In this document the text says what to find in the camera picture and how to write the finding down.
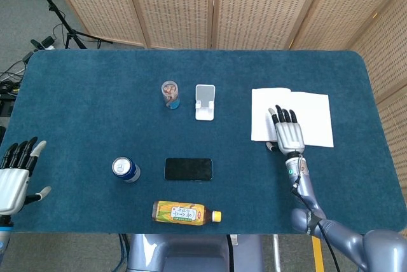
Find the corn tea bottle yellow cap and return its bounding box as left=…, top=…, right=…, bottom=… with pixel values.
left=151, top=200, right=223, bottom=226

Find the blue table mat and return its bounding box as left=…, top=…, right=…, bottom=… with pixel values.
left=9, top=49, right=407, bottom=235

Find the clear jar with wooden sticks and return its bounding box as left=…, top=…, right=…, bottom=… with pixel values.
left=161, top=80, right=182, bottom=111

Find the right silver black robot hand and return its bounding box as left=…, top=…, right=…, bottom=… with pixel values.
left=266, top=104, right=307, bottom=159

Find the black power strip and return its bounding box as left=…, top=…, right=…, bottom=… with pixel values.
left=30, top=36, right=57, bottom=51

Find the grey robot torso base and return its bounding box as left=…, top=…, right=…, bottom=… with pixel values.
left=126, top=233, right=265, bottom=272

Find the black tripod stand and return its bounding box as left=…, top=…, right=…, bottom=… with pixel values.
left=24, top=0, right=113, bottom=50

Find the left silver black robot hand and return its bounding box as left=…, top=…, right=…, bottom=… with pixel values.
left=0, top=137, right=52, bottom=216

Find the white and yellow book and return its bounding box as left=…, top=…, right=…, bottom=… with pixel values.
left=251, top=87, right=335, bottom=149

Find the black smartphone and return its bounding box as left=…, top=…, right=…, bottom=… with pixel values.
left=163, top=158, right=213, bottom=182

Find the blue and white drink can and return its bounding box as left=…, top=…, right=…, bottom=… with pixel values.
left=111, top=156, right=141, bottom=184

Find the white folding phone stand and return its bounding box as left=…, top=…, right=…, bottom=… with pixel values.
left=195, top=84, right=216, bottom=121

